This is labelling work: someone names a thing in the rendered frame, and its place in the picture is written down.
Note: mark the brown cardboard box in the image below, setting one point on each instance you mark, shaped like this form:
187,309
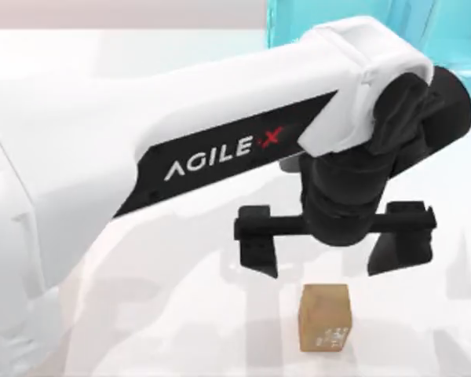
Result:
326,314

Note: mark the light blue rack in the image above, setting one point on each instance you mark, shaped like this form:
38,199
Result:
435,23

